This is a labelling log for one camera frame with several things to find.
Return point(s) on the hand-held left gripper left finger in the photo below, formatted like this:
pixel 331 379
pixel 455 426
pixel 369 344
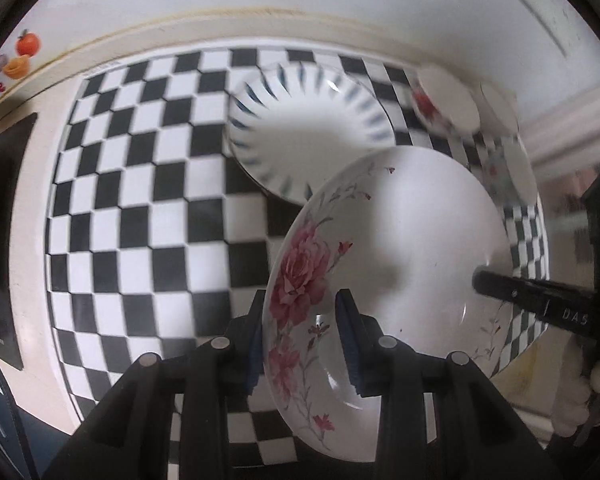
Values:
pixel 254 345

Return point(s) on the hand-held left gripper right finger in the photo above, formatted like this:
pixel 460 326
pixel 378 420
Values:
pixel 349 340

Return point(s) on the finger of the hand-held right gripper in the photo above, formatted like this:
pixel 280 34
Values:
pixel 530 300

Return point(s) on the blue floral bowl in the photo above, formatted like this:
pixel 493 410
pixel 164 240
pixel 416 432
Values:
pixel 520 170

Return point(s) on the pink rose floral plate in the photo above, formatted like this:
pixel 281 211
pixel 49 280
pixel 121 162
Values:
pixel 410 220

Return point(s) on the white ceramic bowl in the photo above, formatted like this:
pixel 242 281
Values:
pixel 497 107

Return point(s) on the blue striped white plate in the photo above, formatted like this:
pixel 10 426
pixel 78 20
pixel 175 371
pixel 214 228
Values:
pixel 305 125

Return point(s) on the red floral bowl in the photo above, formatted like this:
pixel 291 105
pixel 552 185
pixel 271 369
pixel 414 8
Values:
pixel 445 95

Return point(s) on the person's right hand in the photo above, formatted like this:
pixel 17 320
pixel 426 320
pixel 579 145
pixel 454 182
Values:
pixel 572 400

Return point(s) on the black and white checkered mat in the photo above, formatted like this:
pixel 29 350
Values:
pixel 145 200

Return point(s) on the black box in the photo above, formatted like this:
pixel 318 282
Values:
pixel 2 240

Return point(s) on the fruit print sticker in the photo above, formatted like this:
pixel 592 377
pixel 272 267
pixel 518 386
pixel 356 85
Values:
pixel 27 42

